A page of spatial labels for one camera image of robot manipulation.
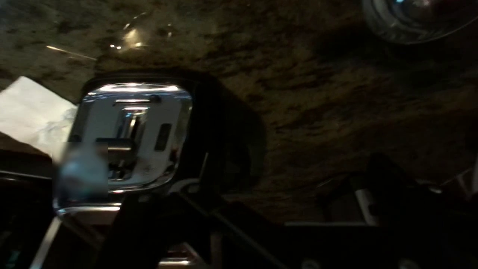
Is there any black chrome toaster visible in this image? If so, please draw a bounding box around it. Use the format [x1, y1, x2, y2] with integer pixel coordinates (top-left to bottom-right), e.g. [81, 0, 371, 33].
[51, 72, 267, 219]

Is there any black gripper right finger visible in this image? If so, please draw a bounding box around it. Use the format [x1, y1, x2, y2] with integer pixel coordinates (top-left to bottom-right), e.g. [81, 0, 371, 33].
[345, 153, 453, 229]

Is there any tan cloth napkin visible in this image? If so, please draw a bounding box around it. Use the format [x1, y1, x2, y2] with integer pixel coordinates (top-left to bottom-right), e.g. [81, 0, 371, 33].
[0, 75, 81, 165]

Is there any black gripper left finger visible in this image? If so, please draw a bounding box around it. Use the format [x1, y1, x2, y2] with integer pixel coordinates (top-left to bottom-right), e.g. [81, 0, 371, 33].
[91, 190, 172, 269]

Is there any small shiny metal bowl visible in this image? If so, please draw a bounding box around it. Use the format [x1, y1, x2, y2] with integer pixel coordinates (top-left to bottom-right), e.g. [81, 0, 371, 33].
[360, 0, 478, 48]

